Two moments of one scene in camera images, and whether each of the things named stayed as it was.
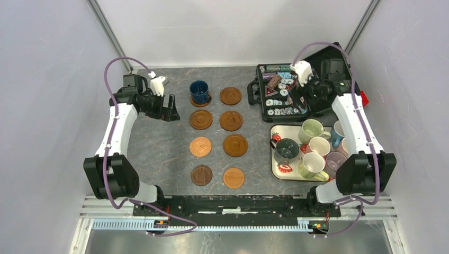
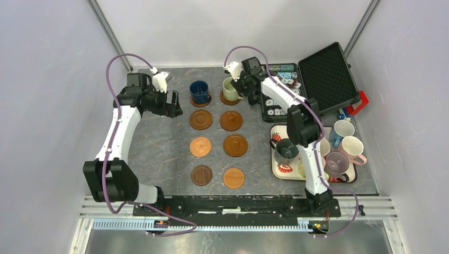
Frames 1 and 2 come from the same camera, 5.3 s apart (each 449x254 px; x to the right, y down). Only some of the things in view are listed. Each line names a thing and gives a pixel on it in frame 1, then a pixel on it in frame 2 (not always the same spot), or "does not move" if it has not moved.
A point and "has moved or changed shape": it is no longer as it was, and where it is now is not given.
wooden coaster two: x=231 y=96 does not move
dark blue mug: x=199 y=90 does not move
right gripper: x=303 y=92 -> x=246 y=92
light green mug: x=312 y=128 has moved or changed shape
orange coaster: x=233 y=178 does not move
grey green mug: x=286 y=150 does not move
